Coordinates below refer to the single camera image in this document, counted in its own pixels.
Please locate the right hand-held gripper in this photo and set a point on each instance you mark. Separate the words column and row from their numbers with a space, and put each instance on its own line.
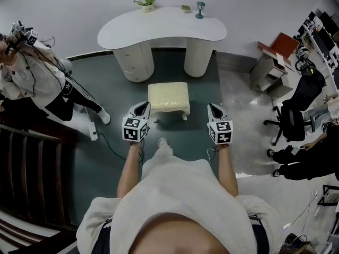
column 221, row 132

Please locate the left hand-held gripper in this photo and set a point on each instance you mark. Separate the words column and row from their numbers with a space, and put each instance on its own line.
column 134, row 131

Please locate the cream upholstered stool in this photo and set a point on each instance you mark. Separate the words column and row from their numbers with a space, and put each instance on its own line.
column 168, row 95

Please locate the person's left forearm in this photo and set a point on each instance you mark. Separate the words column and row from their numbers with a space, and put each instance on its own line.
column 129, row 168

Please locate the person's right forearm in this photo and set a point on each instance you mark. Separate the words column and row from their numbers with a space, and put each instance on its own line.
column 226, row 168

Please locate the person's white shoe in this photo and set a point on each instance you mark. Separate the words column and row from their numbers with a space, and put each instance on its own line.
column 163, row 142

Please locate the person's white trouser leg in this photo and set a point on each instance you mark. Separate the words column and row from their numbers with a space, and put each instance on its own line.
column 160, row 160

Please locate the dark green floor mat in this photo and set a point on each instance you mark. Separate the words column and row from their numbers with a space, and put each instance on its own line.
column 106, row 102

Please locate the white power strip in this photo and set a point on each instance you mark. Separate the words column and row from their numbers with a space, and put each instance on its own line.
column 92, row 131

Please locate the person's white top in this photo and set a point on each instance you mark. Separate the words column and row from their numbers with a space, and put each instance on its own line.
column 180, row 194

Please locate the black office chair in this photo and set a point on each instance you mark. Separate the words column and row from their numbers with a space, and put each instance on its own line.
column 296, row 115

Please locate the grey cabinet with red top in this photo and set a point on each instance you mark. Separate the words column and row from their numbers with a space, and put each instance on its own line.
column 272, row 67

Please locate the dark wooden slatted furniture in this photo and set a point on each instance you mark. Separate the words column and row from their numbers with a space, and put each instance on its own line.
column 31, row 168

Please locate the white curved table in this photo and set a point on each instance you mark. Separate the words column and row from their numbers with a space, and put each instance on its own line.
column 164, row 25

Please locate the teal lantern ornament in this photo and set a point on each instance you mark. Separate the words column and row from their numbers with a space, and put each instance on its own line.
column 200, row 9

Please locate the potted plant in white pot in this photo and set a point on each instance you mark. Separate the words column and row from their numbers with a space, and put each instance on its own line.
column 147, row 4

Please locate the small potted plant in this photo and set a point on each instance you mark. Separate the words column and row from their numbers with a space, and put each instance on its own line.
column 186, row 8

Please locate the white desks with monitors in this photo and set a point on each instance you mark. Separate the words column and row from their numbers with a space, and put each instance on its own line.
column 323, row 41

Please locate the black metal frame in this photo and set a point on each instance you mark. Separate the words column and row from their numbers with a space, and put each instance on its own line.
column 328, row 194

